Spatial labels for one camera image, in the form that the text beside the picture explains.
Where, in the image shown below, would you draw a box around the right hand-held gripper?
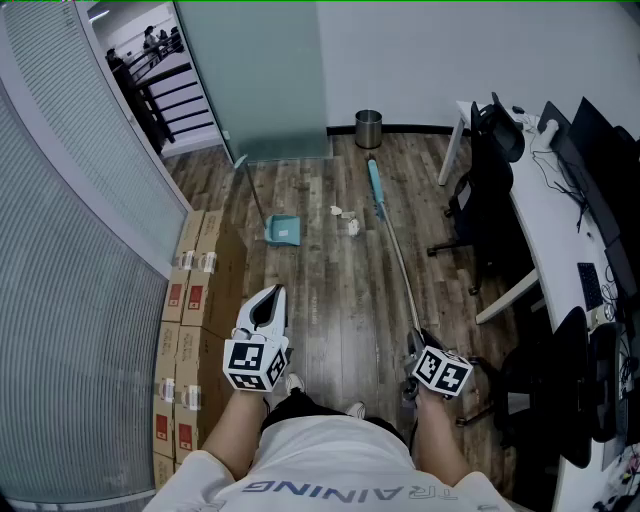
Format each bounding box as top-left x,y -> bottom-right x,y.
401,327 -> 474,404

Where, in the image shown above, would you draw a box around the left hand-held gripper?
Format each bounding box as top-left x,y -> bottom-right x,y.
222,284 -> 292,394

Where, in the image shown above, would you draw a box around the teal dustpan with long handle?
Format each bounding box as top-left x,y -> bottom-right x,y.
232,153 -> 303,248

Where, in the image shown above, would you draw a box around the teal broom with metal handle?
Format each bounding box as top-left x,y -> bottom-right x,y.
367,157 -> 424,335

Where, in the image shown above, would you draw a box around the person's right forearm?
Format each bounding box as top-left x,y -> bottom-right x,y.
413,388 -> 475,487

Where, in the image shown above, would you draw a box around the person's left forearm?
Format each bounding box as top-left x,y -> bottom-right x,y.
199,385 -> 272,482

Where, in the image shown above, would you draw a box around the stack of cardboard boxes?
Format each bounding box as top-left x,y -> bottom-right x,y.
151,208 -> 250,492

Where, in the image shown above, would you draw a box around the person's black shorts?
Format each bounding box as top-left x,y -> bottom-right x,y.
259,387 -> 412,454

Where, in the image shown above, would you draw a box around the black office chair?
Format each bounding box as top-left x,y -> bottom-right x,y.
426,91 -> 540,297
455,305 -> 624,472

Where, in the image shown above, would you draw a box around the person's white t-shirt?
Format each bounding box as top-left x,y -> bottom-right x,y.
141,414 -> 517,512

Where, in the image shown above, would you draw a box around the white office desk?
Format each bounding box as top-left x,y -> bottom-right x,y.
437,99 -> 640,512

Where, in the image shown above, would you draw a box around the black keyboard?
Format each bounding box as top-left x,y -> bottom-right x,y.
576,261 -> 605,312

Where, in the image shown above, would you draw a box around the steel waste bin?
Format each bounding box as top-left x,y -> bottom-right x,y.
354,109 -> 384,150

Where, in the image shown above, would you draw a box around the glass partition with white blinds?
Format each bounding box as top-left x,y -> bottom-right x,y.
0,2 -> 194,506

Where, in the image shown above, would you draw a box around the black metal railing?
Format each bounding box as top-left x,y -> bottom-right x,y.
107,48 -> 214,157

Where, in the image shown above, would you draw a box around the frosted glass door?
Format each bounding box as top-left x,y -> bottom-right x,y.
173,0 -> 335,165

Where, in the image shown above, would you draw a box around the black computer monitor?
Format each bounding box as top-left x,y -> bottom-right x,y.
537,100 -> 623,249
569,95 -> 640,241

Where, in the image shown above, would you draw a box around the black desk cable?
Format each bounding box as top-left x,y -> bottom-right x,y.
529,143 -> 587,234

